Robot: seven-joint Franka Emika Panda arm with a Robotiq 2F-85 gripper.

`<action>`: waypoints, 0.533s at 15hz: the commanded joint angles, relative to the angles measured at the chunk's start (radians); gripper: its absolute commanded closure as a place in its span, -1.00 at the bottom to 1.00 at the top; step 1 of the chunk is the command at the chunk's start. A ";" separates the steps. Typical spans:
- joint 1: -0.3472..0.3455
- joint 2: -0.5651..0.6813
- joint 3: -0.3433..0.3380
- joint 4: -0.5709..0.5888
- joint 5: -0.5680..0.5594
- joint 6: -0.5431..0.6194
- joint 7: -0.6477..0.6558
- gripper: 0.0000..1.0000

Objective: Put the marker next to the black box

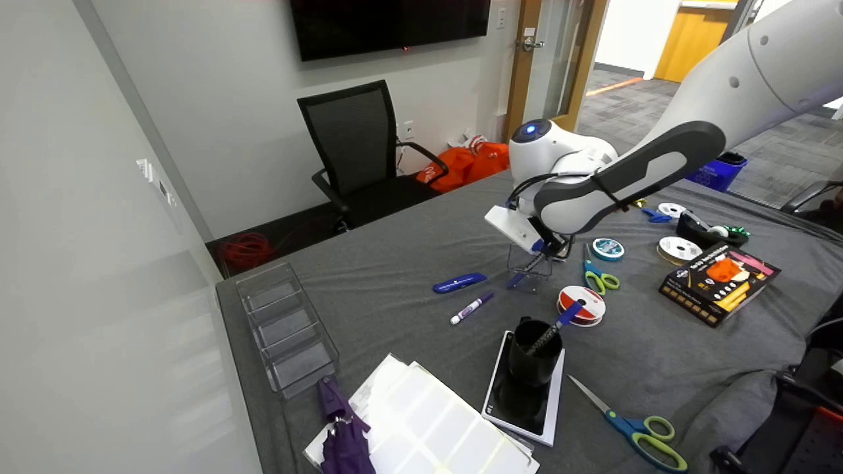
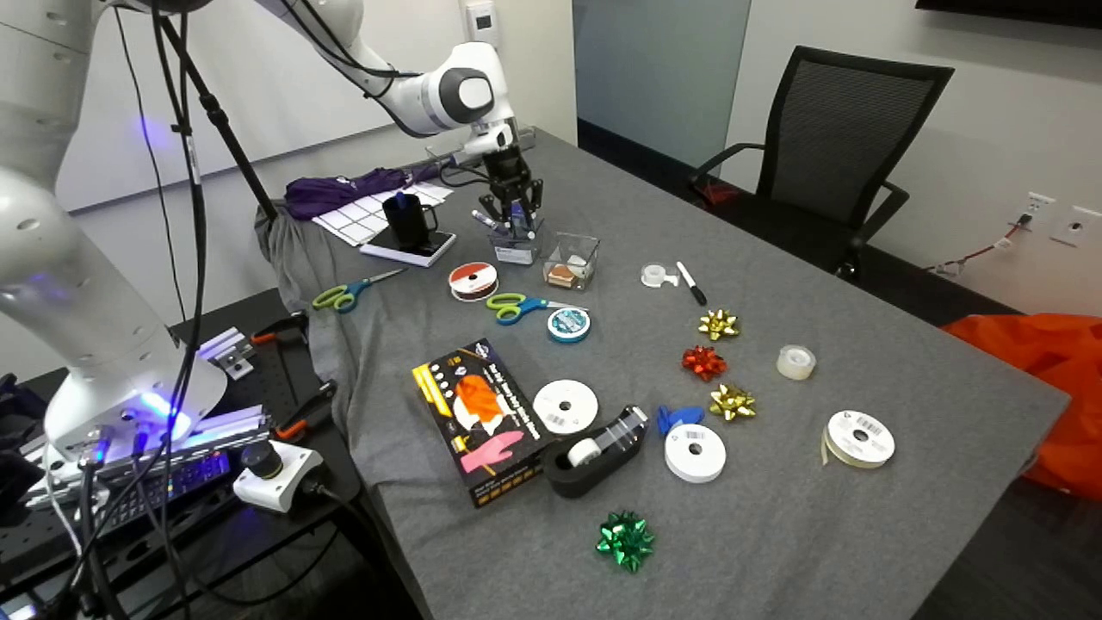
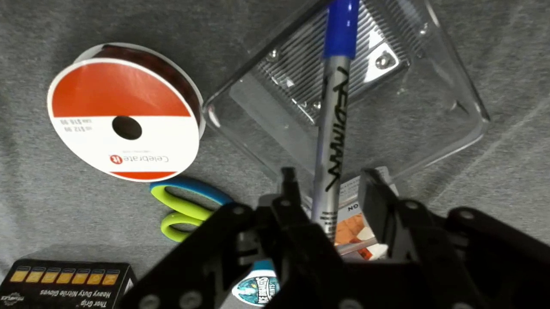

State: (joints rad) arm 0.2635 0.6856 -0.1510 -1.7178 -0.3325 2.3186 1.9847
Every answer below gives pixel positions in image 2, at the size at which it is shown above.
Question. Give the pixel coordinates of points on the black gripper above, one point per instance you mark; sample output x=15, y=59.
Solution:
x=512, y=175

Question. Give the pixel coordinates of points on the purple and black marker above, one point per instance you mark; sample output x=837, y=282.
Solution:
x=517, y=224

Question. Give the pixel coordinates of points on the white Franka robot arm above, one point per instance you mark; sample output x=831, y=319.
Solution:
x=80, y=323

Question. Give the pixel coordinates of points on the grey marker with blue tip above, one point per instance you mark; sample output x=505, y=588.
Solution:
x=483, y=219

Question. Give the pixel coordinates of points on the clear marker holder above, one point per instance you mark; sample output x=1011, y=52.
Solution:
x=517, y=257

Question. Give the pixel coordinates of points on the clear plastic box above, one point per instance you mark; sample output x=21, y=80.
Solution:
x=571, y=265

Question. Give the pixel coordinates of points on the black and white marker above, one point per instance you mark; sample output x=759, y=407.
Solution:
x=691, y=283

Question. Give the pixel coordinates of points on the black box with glove print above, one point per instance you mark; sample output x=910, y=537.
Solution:
x=483, y=420

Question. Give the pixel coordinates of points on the black mug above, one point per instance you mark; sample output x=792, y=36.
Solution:
x=409, y=222

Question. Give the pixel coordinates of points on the teal ribbon spool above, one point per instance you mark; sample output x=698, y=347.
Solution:
x=571, y=324

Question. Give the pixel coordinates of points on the white notebook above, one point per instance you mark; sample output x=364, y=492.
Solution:
x=396, y=252

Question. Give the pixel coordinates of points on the small clear tape dispenser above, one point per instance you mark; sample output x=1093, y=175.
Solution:
x=655, y=278

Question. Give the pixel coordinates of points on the white grid patterned towel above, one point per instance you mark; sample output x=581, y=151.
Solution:
x=348, y=219

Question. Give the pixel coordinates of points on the white ribbon spool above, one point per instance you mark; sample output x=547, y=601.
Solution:
x=566, y=407
x=698, y=455

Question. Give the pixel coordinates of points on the gold gift bow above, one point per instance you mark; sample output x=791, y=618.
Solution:
x=732, y=406
x=717, y=324

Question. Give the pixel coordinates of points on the red gift bow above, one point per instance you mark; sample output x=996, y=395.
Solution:
x=703, y=364

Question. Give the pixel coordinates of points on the black tape dispenser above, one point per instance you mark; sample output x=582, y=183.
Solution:
x=598, y=452

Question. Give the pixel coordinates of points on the blue gift bow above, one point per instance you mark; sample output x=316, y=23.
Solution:
x=672, y=420

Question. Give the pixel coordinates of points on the clear tape roll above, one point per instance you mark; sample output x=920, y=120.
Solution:
x=797, y=364

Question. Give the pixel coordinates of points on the green gift bow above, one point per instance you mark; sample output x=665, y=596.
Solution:
x=625, y=542

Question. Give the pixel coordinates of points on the black office chair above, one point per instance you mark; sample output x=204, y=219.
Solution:
x=850, y=126

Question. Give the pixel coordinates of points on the grey table cloth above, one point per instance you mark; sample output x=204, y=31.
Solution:
x=780, y=505

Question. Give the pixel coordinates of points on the cream ribbon spool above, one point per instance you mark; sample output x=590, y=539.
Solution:
x=859, y=439

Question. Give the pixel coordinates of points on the black side cart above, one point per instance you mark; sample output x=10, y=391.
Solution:
x=264, y=564

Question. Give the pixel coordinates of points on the orange bag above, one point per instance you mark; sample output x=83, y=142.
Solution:
x=1056, y=367

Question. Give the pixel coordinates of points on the white wall thermostat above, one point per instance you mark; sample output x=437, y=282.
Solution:
x=483, y=14

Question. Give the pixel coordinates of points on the small silver bracket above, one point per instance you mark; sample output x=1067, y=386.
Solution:
x=227, y=351

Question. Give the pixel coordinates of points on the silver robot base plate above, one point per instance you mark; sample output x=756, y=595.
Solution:
x=184, y=452

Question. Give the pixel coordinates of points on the white wall outlet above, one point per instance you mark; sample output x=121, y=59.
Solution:
x=1042, y=207

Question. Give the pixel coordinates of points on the black wall screen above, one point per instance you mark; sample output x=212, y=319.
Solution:
x=1011, y=10

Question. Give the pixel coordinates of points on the white wall plate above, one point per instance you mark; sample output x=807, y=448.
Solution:
x=1084, y=224

